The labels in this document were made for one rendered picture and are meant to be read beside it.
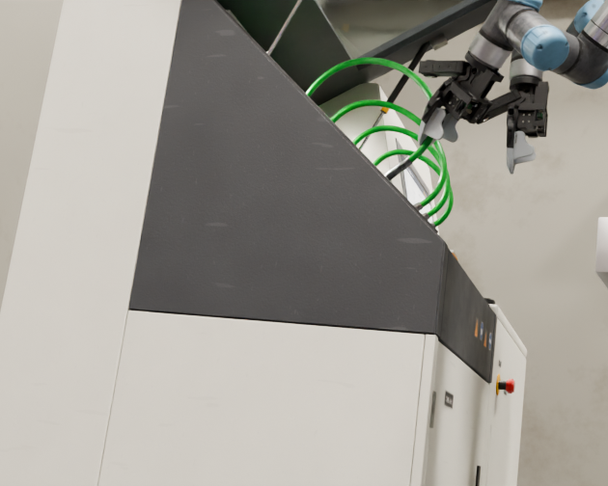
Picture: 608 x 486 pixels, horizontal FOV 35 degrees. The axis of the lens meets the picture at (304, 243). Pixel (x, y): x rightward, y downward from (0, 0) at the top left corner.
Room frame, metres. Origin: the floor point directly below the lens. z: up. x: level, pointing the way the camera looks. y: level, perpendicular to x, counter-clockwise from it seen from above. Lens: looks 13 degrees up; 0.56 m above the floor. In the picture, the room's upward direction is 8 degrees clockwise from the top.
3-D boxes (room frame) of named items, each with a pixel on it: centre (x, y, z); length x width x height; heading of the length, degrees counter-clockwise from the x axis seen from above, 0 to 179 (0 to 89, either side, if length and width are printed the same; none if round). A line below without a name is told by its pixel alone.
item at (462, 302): (1.90, -0.34, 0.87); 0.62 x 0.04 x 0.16; 160
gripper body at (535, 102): (1.99, -0.45, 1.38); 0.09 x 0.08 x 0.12; 70
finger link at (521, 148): (1.97, -0.44, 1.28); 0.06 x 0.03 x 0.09; 70
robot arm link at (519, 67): (1.99, -0.45, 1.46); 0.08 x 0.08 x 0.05
